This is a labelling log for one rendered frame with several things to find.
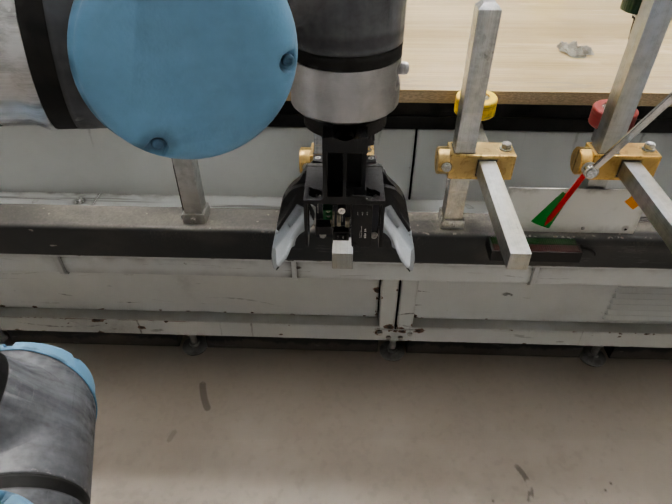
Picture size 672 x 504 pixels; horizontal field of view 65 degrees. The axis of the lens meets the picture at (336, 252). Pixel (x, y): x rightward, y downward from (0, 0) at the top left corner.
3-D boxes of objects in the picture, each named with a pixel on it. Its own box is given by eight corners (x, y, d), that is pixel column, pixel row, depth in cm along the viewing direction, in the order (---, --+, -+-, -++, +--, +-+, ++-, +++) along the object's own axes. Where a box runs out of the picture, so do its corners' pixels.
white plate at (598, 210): (633, 234, 102) (653, 191, 96) (498, 231, 103) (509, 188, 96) (632, 232, 102) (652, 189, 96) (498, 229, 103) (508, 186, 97)
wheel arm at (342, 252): (353, 273, 77) (354, 251, 74) (330, 273, 77) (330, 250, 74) (355, 133, 110) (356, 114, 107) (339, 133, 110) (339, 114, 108)
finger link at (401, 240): (413, 300, 55) (363, 244, 50) (407, 262, 59) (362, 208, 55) (439, 287, 54) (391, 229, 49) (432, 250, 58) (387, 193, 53)
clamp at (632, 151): (651, 181, 94) (663, 156, 91) (575, 180, 95) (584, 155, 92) (639, 165, 99) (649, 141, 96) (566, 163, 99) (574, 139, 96)
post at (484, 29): (455, 253, 108) (503, 4, 77) (438, 253, 108) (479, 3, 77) (453, 243, 111) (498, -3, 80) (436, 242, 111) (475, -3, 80)
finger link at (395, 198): (384, 246, 56) (336, 190, 51) (383, 236, 57) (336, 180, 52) (423, 226, 54) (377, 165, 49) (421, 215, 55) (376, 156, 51)
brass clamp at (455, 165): (511, 182, 95) (518, 157, 92) (436, 180, 95) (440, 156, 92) (504, 164, 100) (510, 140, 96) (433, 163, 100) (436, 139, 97)
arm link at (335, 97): (293, 32, 45) (405, 33, 45) (295, 87, 48) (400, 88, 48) (283, 72, 38) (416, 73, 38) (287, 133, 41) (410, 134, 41)
